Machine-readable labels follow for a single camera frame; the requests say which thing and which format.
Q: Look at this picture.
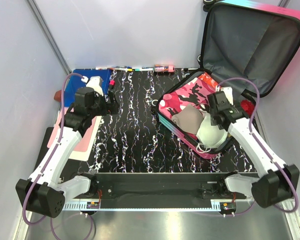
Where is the red lace bra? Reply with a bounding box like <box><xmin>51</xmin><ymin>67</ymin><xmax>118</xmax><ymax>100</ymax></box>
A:
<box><xmin>240</xmin><ymin>99</ymin><xmax>255</xmax><ymax>117</ymax></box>

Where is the white bra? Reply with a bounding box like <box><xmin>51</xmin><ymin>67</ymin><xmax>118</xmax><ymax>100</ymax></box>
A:
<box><xmin>196</xmin><ymin>113</ymin><xmax>228</xmax><ymax>154</ymax></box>

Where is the beige bra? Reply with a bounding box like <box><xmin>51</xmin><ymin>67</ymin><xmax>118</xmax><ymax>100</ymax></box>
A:
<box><xmin>171</xmin><ymin>104</ymin><xmax>205</xmax><ymax>135</ymax></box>

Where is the pink camouflage garment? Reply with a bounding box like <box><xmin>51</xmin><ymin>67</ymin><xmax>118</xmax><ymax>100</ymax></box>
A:
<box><xmin>158</xmin><ymin>75</ymin><xmax>215</xmax><ymax>127</ymax></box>

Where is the orange white shirt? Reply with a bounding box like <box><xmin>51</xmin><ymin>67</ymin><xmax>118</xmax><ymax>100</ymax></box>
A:
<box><xmin>197</xmin><ymin>72</ymin><xmax>227</xmax><ymax>96</ymax></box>

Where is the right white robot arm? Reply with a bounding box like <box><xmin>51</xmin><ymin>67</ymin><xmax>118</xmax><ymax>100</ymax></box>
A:
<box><xmin>207</xmin><ymin>91</ymin><xmax>300</xmax><ymax>212</ymax></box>

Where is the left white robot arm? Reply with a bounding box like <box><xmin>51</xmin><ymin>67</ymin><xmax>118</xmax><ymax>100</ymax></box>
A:
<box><xmin>15</xmin><ymin>87</ymin><xmax>120</xmax><ymax>218</ymax></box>

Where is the red capped black marker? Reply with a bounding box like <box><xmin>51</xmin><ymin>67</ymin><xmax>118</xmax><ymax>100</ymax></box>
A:
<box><xmin>108</xmin><ymin>80</ymin><xmax>115</xmax><ymax>91</ymax></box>

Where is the colourful marker pen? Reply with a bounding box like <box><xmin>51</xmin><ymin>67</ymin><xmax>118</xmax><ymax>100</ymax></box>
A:
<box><xmin>109</xmin><ymin>66</ymin><xmax>133</xmax><ymax>72</ymax></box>

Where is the blue folder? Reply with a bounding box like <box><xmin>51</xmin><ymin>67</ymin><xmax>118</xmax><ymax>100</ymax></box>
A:
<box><xmin>64</xmin><ymin>69</ymin><xmax>112</xmax><ymax>107</ymax></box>

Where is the black tape roll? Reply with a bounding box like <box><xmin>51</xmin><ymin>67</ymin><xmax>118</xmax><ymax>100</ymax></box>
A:
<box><xmin>151</xmin><ymin>99</ymin><xmax>159</xmax><ymax>107</ymax></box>

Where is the teal capped marker pen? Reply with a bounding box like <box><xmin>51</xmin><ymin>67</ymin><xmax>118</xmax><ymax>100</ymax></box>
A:
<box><xmin>131</xmin><ymin>67</ymin><xmax>154</xmax><ymax>72</ymax></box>

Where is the brown red round object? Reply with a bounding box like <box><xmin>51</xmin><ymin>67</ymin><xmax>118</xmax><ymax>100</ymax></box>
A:
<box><xmin>53</xmin><ymin>90</ymin><xmax>63</xmax><ymax>103</ymax></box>

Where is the pink white board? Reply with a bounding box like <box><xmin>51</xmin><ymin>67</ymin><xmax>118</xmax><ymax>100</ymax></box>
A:
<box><xmin>46</xmin><ymin>111</ymin><xmax>102</xmax><ymax>162</ymax></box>

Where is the pink patterned tube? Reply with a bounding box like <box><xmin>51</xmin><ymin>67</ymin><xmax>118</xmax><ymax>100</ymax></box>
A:
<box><xmin>153</xmin><ymin>64</ymin><xmax>175</xmax><ymax>73</ymax></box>

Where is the pink teal hardshell suitcase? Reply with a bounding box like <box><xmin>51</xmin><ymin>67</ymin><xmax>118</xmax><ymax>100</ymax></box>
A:
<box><xmin>164</xmin><ymin>0</ymin><xmax>300</xmax><ymax>150</ymax></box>

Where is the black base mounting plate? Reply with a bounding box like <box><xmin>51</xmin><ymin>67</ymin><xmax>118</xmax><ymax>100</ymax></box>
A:
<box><xmin>62</xmin><ymin>172</ymin><xmax>247</xmax><ymax>201</ymax></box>

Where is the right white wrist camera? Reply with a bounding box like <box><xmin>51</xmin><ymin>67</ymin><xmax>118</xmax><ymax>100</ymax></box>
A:
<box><xmin>217</xmin><ymin>86</ymin><xmax>234</xmax><ymax>105</ymax></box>

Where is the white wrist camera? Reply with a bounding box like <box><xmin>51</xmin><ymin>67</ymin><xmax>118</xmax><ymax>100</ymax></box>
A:
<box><xmin>81</xmin><ymin>76</ymin><xmax>104</xmax><ymax>96</ymax></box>
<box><xmin>217</xmin><ymin>86</ymin><xmax>234</xmax><ymax>105</ymax></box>

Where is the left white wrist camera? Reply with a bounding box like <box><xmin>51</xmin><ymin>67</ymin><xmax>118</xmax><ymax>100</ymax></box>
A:
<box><xmin>81</xmin><ymin>76</ymin><xmax>104</xmax><ymax>96</ymax></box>

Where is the aluminium rail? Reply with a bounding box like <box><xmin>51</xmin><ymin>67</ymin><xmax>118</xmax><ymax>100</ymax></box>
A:
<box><xmin>64</xmin><ymin>181</ymin><xmax>296</xmax><ymax>212</ymax></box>

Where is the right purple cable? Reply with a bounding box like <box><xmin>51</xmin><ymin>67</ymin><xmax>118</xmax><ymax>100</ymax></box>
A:
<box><xmin>216</xmin><ymin>77</ymin><xmax>300</xmax><ymax>216</ymax></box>

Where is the purple cable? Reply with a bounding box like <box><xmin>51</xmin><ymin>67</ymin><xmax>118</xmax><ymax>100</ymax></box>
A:
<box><xmin>22</xmin><ymin>72</ymin><xmax>94</xmax><ymax>240</ymax></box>
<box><xmin>216</xmin><ymin>77</ymin><xmax>300</xmax><ymax>216</ymax></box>

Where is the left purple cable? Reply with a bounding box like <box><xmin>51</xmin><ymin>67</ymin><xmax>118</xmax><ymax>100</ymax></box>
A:
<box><xmin>22</xmin><ymin>72</ymin><xmax>94</xmax><ymax>240</ymax></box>

